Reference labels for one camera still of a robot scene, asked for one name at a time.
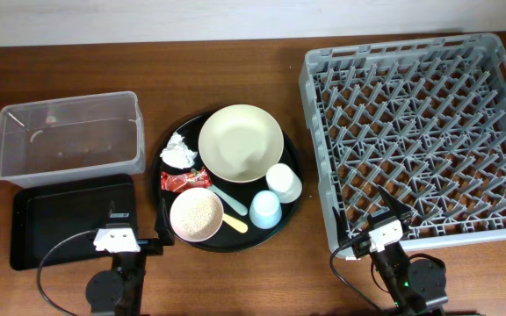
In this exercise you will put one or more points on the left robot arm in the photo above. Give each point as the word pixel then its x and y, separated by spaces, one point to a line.
pixel 118 290

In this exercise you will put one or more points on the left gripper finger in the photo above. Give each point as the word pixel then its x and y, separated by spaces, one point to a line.
pixel 111 209
pixel 162 225

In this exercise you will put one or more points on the white cup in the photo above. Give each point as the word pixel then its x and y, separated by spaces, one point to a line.
pixel 283 181

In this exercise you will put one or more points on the light blue cup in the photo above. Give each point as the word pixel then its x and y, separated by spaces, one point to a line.
pixel 265 210

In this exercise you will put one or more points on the cream plate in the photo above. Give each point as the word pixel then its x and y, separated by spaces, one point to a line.
pixel 238 143

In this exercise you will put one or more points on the red candy wrapper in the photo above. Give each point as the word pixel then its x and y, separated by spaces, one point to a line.
pixel 182 182

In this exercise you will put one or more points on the clear plastic bin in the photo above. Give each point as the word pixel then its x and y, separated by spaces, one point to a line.
pixel 72 138

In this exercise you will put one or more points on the crumpled white tissue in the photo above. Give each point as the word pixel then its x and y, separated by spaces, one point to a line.
pixel 177 154

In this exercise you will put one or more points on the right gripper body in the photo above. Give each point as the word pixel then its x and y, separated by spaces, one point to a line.
pixel 362 249

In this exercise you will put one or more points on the black rectangular tray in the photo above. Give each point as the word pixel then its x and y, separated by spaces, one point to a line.
pixel 45 215

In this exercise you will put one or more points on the pink bowl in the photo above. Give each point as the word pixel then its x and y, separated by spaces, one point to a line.
pixel 196 215

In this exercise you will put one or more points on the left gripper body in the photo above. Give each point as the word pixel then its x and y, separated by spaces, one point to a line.
pixel 149 247

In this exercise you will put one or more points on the mint green spoon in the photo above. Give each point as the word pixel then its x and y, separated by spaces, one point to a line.
pixel 231 203

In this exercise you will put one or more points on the yellow spoon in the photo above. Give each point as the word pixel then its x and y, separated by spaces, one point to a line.
pixel 238 225

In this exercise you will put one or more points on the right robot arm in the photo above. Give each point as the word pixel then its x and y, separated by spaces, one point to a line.
pixel 415 283

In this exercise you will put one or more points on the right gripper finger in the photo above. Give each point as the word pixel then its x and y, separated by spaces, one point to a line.
pixel 394 205
pixel 341 226

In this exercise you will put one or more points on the grey dishwasher rack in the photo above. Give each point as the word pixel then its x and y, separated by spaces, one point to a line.
pixel 426 120

